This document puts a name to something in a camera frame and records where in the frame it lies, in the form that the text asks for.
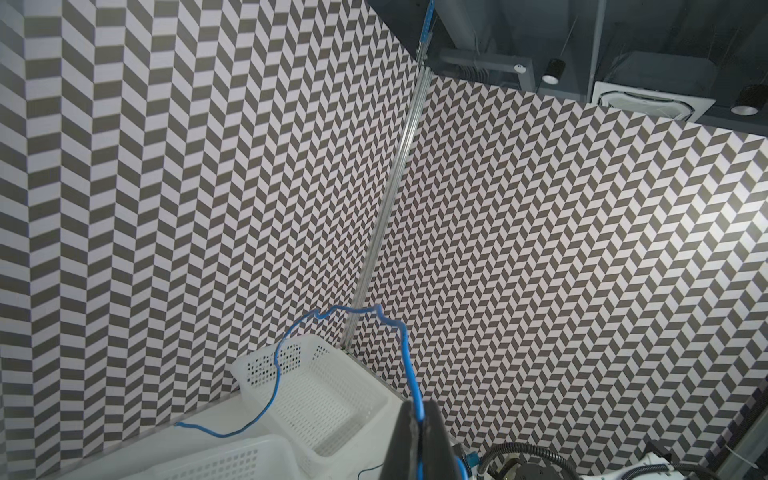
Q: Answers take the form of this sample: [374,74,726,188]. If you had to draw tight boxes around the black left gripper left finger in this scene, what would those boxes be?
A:
[379,401,420,480]

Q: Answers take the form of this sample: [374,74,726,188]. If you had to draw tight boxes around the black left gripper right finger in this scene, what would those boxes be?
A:
[421,400,465,480]

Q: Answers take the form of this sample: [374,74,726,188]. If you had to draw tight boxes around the blue wire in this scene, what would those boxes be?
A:
[175,303,427,480]

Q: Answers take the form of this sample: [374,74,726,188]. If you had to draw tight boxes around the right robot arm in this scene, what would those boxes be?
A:
[468,440,767,479]

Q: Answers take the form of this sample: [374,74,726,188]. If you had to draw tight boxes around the white plastic basket right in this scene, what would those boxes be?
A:
[230,334,402,479]

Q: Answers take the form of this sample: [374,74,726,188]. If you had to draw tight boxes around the white plastic basket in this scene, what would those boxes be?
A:
[123,434,304,479]
[230,334,402,479]

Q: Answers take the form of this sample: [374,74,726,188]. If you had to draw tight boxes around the white plastic basket middle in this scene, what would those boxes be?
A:
[123,434,304,479]

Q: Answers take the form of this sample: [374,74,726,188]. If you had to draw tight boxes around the black ceiling spotlight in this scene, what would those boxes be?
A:
[730,83,768,117]
[542,58,566,85]

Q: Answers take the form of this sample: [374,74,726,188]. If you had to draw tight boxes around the ceiling air vent unit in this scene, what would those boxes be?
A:
[591,51,717,122]

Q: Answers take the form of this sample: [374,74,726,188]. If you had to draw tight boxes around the aluminium corner post right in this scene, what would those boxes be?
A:
[341,1,435,349]

